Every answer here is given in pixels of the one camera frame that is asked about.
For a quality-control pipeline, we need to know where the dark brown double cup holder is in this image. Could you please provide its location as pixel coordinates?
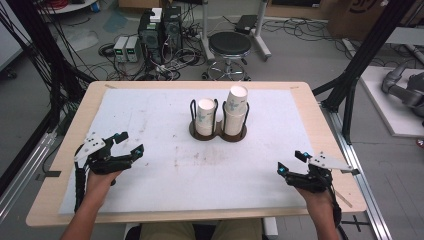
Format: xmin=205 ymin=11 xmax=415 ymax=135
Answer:
xmin=188 ymin=98 xmax=250 ymax=143

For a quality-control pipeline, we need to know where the black computer tower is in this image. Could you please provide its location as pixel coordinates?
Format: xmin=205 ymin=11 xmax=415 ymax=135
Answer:
xmin=137 ymin=9 xmax=165 ymax=65
xmin=162 ymin=5 xmax=184 ymax=57

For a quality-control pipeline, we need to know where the black round stool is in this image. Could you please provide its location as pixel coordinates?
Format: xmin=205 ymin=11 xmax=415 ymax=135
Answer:
xmin=201 ymin=31 xmax=253 ymax=82

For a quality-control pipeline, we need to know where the black metal frame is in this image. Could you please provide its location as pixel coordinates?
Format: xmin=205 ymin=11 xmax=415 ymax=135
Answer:
xmin=0 ymin=0 xmax=98 ymax=198
xmin=312 ymin=0 xmax=424 ymax=145

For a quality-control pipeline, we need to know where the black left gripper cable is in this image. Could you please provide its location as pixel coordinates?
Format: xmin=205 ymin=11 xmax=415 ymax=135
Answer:
xmin=73 ymin=162 xmax=88 ymax=213

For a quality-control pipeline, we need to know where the thin wooden stick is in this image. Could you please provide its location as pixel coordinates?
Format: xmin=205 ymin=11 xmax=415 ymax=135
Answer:
xmin=334 ymin=189 xmax=354 ymax=209

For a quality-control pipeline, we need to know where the white metal stand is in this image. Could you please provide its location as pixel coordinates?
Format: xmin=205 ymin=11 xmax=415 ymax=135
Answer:
xmin=199 ymin=0 xmax=273 ymax=65

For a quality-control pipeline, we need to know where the tangle of floor cables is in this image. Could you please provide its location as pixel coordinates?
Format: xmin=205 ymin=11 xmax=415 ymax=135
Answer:
xmin=97 ymin=13 xmax=209 ymax=82

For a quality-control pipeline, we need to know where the person's right leg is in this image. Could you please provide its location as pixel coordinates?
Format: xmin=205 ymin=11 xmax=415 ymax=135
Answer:
xmin=212 ymin=218 xmax=264 ymax=240

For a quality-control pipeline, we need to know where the small white box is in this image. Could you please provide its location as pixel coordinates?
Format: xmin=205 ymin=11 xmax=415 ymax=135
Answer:
xmin=149 ymin=7 xmax=164 ymax=24

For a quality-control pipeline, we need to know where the white printed paper cup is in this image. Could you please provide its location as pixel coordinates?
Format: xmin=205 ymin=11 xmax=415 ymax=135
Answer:
xmin=196 ymin=97 xmax=217 ymax=126
xmin=194 ymin=121 xmax=215 ymax=137
xmin=226 ymin=85 xmax=249 ymax=116
xmin=222 ymin=101 xmax=249 ymax=136

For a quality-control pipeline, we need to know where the person's left hand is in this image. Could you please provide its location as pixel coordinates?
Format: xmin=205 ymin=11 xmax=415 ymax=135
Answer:
xmin=84 ymin=169 xmax=123 ymax=202

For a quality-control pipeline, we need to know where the white table leg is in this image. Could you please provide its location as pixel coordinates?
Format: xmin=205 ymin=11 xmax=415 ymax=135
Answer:
xmin=262 ymin=217 xmax=279 ymax=240

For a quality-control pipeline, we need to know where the white felt mat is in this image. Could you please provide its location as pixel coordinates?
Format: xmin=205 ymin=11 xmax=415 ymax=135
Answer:
xmin=58 ymin=87 xmax=316 ymax=215

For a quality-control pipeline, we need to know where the person's left leg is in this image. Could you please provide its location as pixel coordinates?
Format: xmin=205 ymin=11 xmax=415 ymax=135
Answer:
xmin=138 ymin=221 xmax=196 ymax=240

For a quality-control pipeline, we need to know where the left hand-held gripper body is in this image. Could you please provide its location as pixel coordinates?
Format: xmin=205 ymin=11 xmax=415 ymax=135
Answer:
xmin=73 ymin=132 xmax=134 ymax=175

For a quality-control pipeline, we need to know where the cardboard box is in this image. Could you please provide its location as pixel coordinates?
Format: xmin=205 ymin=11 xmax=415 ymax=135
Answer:
xmin=327 ymin=0 xmax=424 ymax=42

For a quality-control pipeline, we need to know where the person's right hand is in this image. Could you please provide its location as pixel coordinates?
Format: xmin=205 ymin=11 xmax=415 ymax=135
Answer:
xmin=295 ymin=187 xmax=335 ymax=215

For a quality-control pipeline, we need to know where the aluminium rail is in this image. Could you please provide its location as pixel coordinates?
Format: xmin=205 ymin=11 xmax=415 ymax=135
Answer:
xmin=320 ymin=102 xmax=394 ymax=240
xmin=0 ymin=130 xmax=57 ymax=223

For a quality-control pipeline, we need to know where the white round table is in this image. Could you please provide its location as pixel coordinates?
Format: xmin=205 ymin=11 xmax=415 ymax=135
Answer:
xmin=37 ymin=0 xmax=98 ymax=15

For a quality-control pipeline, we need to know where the grey power supply unit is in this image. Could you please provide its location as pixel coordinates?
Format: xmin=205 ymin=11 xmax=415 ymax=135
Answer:
xmin=125 ymin=35 xmax=142 ymax=64
xmin=112 ymin=35 xmax=130 ymax=64

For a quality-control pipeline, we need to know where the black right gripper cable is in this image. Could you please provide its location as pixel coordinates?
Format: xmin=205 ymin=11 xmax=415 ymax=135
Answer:
xmin=328 ymin=184 xmax=349 ymax=240

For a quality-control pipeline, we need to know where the black chair seat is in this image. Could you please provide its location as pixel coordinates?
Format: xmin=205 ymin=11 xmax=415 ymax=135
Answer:
xmin=191 ymin=223 xmax=218 ymax=240

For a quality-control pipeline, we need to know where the flat black device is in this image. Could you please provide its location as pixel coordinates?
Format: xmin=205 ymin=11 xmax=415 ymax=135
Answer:
xmin=234 ymin=14 xmax=259 ymax=35

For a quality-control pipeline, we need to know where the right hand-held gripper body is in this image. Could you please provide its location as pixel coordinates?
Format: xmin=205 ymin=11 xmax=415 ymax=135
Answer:
xmin=285 ymin=151 xmax=354 ymax=194

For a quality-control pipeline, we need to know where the person's leg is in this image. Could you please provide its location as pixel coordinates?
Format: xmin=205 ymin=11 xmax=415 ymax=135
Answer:
xmin=212 ymin=218 xmax=264 ymax=240
xmin=138 ymin=221 xmax=196 ymax=240

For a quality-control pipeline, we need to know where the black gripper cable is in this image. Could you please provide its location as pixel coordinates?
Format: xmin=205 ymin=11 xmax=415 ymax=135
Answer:
xmin=73 ymin=162 xmax=88 ymax=213
xmin=328 ymin=184 xmax=349 ymax=240

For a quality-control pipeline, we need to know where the white platform board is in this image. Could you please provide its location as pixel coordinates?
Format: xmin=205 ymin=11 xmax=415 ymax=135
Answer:
xmin=359 ymin=65 xmax=424 ymax=139

